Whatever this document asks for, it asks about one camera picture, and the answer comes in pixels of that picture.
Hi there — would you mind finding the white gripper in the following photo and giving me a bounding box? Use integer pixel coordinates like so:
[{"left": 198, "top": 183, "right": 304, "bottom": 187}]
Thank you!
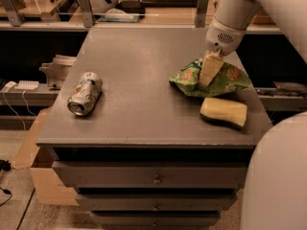
[{"left": 199, "top": 17, "right": 246, "bottom": 87}]

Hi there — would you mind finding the green rice chip bag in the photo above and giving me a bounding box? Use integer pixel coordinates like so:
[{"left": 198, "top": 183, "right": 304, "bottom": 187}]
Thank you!
[{"left": 169, "top": 58, "right": 251, "bottom": 98}]

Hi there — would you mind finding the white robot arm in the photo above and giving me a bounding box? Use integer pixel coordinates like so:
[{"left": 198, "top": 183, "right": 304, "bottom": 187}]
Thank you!
[{"left": 205, "top": 0, "right": 307, "bottom": 230}]

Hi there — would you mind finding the yellow sponge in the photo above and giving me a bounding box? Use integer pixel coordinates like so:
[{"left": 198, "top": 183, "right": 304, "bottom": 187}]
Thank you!
[{"left": 200, "top": 98, "right": 248, "bottom": 129}]

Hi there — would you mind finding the brown cardboard box background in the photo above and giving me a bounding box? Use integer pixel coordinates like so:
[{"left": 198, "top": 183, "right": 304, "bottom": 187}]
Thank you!
[{"left": 251, "top": 9, "right": 274, "bottom": 25}]

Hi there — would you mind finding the black device on shelf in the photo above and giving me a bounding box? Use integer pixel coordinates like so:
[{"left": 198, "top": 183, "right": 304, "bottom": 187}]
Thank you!
[{"left": 116, "top": 0, "right": 145, "bottom": 15}]

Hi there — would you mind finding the plastic wrapped pack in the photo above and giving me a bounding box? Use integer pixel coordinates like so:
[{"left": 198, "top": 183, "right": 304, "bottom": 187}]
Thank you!
[{"left": 99, "top": 9, "right": 140, "bottom": 23}]

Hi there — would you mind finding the grey drawer cabinet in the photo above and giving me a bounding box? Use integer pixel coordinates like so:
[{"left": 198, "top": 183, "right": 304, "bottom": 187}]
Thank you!
[{"left": 37, "top": 28, "right": 272, "bottom": 227}]

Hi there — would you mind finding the crushed soda can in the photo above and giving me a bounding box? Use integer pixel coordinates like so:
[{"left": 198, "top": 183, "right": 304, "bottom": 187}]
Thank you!
[{"left": 67, "top": 72, "right": 103, "bottom": 116}]

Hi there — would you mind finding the white power strip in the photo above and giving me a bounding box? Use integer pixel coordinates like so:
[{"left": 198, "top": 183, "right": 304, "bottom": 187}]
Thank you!
[{"left": 14, "top": 80, "right": 39, "bottom": 90}]

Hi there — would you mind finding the cardboard box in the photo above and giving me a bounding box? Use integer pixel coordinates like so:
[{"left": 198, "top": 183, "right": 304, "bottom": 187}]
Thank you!
[{"left": 12, "top": 108, "right": 78, "bottom": 206}]

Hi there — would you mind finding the grey metal bracket part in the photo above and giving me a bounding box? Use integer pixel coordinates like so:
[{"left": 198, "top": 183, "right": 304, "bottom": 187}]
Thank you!
[{"left": 39, "top": 55, "right": 76, "bottom": 89}]

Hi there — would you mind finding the white cable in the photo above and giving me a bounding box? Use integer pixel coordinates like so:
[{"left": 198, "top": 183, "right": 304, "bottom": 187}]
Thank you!
[{"left": 1, "top": 80, "right": 36, "bottom": 131}]

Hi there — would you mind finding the black cable on floor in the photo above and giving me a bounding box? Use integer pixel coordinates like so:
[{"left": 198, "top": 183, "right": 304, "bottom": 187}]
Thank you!
[{"left": 0, "top": 159, "right": 13, "bottom": 208}]

